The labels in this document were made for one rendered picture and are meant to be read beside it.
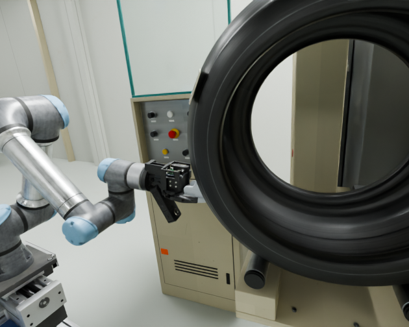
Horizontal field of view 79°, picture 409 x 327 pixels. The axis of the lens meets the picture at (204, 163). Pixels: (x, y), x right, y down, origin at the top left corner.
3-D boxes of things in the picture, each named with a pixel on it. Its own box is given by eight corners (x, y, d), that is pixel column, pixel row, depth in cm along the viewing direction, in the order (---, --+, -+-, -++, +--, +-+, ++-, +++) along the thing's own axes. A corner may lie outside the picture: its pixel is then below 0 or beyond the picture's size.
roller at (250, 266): (274, 196, 82) (284, 207, 82) (264, 204, 84) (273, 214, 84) (254, 268, 51) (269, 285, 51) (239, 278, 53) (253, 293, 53)
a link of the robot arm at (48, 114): (2, 223, 96) (0, 89, 72) (39, 205, 109) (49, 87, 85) (24, 241, 94) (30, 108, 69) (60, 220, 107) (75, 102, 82)
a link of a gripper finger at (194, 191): (217, 185, 59) (182, 178, 62) (215, 207, 61) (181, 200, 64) (221, 180, 62) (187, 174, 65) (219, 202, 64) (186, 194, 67)
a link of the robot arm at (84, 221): (-43, 90, 61) (90, 235, 58) (6, 88, 71) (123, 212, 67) (-47, 124, 67) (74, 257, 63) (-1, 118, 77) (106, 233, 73)
